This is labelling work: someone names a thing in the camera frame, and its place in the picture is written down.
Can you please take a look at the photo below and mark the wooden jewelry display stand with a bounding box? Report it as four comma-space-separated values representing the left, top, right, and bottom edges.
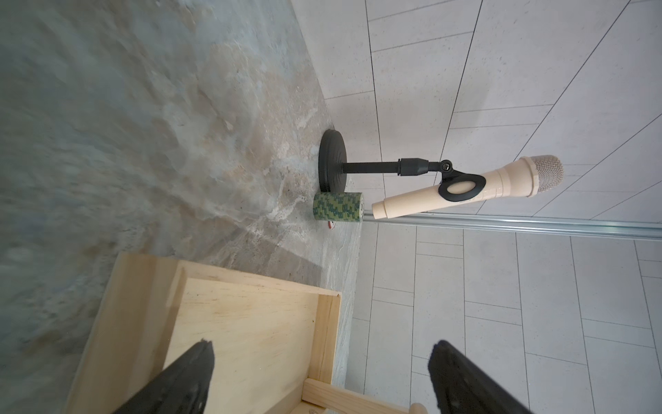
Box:
65, 253, 401, 413

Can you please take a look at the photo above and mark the aluminium corner profile right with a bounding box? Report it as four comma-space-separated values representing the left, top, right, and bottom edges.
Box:
363, 212, 661, 242

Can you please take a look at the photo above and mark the beige microphone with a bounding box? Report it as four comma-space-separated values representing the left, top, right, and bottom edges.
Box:
372, 155, 565, 220

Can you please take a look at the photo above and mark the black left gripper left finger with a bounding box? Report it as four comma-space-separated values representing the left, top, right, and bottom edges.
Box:
115, 340, 215, 414

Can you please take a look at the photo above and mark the green camouflage tape roll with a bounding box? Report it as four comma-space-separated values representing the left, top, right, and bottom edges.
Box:
313, 193, 365, 223

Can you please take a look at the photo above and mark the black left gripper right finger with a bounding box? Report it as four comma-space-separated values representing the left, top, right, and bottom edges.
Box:
428, 341, 531, 414

